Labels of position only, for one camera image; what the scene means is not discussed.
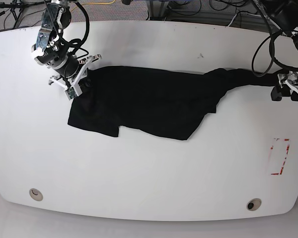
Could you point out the black T-shirt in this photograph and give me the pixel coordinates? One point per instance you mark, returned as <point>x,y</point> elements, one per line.
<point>162,103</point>

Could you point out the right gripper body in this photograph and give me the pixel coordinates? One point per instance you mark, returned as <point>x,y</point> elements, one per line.
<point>72,72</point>

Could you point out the black tripod stand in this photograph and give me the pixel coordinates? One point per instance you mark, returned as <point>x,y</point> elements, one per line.
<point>16,9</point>

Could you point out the red tape rectangle marking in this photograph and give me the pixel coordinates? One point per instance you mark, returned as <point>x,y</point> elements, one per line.
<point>278,155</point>

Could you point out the right table cable grommet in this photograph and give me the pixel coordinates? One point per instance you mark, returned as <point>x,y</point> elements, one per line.
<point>254,204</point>

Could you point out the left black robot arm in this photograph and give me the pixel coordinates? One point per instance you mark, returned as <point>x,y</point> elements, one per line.
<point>280,18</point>

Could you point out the left table cable grommet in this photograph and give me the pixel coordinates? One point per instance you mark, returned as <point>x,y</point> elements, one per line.
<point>36,194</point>

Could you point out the table cable grommet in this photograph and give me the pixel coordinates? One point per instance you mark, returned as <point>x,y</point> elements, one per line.
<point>36,194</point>
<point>254,204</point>

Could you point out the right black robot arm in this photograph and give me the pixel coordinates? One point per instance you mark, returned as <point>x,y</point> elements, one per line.
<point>51,48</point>

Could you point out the aluminium frame post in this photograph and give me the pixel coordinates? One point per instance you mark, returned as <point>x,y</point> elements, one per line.
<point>157,9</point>

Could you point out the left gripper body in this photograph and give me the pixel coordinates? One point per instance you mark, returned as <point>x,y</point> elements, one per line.
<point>290,79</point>

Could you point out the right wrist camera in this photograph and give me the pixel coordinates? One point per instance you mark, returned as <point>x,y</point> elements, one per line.
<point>73,93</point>

